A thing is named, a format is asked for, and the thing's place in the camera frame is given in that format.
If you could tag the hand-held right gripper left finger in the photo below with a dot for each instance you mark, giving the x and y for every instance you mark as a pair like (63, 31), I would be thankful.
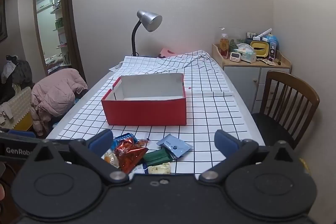
(101, 142)

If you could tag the small clear snack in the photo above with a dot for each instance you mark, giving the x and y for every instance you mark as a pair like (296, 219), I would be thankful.
(111, 158)

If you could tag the small green plant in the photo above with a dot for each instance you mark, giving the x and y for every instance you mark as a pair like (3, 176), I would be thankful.
(232, 45)

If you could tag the brown snack packet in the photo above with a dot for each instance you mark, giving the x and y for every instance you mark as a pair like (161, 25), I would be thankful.
(128, 155)

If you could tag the white kitchen timer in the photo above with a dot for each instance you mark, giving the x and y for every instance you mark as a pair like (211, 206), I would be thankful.
(235, 57)

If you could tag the green snack packet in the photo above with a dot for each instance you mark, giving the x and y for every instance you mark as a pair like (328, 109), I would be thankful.
(156, 157)

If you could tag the person's left hand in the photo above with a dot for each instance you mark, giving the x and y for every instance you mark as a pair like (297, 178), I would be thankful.
(1, 192)

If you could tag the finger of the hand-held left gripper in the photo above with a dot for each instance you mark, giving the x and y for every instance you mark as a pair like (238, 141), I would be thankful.
(21, 133)

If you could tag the grey desk lamp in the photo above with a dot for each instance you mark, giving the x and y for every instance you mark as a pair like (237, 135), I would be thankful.
(149, 19)

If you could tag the dark clothes pile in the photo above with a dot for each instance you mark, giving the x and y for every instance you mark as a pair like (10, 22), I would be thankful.
(18, 71)

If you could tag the dark framed wall picture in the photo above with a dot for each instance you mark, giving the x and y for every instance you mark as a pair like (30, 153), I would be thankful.
(2, 19)

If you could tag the checked white tablecloth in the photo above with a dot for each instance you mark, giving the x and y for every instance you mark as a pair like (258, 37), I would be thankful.
(210, 113)

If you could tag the light blue snack packet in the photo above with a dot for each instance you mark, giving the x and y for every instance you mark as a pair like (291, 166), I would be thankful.
(176, 146)

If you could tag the wooden chair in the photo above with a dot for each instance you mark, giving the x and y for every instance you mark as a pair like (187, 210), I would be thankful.
(273, 124)

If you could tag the wooden cabinet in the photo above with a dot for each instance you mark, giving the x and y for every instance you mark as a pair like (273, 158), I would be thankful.
(241, 77)

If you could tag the white papers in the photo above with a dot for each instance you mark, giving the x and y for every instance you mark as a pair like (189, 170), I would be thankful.
(116, 67)

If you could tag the orange drink bottle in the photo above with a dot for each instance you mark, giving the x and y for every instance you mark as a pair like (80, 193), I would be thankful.
(224, 47)

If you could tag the pink puffer jacket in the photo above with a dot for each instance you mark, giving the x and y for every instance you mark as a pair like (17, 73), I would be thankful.
(52, 95)

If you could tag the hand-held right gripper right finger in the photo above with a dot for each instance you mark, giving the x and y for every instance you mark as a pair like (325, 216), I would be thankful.
(225, 144)

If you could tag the yellow tissue box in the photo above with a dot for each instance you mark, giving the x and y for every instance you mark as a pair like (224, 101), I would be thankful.
(260, 49)

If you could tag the tissue pack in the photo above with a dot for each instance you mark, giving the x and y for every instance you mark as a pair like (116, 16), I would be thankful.
(245, 53)

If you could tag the cream dotted cushion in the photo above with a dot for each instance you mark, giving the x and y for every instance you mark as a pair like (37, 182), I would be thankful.
(19, 103)

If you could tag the yellow snack packet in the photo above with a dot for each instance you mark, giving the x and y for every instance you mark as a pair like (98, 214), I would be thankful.
(158, 168)

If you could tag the red cardboard box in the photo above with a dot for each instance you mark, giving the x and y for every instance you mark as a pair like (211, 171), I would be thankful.
(144, 113)

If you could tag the pink flat item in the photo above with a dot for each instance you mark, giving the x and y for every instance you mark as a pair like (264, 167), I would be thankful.
(166, 52)

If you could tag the wooden door frame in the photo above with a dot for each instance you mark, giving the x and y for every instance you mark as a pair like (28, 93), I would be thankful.
(68, 16)

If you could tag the white tube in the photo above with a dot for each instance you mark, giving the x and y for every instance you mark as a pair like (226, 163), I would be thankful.
(262, 33)

